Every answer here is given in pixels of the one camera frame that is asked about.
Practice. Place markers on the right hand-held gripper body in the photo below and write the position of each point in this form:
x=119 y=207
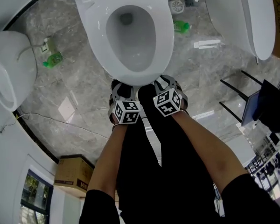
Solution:
x=166 y=102

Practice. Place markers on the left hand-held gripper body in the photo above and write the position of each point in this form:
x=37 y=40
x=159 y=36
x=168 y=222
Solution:
x=127 y=112

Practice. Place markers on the white toilet bowl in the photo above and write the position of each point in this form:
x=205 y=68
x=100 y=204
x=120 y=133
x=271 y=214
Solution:
x=130 y=77

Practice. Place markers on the person's right forearm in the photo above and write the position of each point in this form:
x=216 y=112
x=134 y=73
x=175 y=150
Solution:
x=205 y=146

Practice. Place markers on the person's left forearm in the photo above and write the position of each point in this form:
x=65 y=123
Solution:
x=107 y=160

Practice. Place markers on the large white toilet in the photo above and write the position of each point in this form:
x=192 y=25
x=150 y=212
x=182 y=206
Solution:
x=247 y=15

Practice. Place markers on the white toilet with open lid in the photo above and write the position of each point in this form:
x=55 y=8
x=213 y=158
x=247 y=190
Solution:
x=11 y=62

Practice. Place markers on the white flat strip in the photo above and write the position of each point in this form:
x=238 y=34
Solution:
x=207 y=44

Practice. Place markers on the green plastic bottle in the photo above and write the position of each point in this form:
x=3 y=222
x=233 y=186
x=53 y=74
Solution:
x=180 y=26
x=53 y=60

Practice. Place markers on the person's black clothing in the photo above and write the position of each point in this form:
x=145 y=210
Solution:
x=168 y=183

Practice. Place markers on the brown cardboard box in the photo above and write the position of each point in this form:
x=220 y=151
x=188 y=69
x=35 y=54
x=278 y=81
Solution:
x=70 y=171

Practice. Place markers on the white round vent cover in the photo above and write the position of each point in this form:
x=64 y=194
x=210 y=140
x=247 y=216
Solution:
x=177 y=7

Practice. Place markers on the black box device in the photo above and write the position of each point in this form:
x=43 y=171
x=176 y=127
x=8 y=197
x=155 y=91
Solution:
x=191 y=0

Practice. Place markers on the metal shelving rack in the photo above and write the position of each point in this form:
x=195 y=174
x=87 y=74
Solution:
x=268 y=162

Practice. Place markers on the dark framed window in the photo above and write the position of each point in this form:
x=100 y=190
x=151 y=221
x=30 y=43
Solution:
x=35 y=195

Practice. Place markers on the black metal frame stand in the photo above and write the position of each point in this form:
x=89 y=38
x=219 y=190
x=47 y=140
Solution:
x=233 y=90

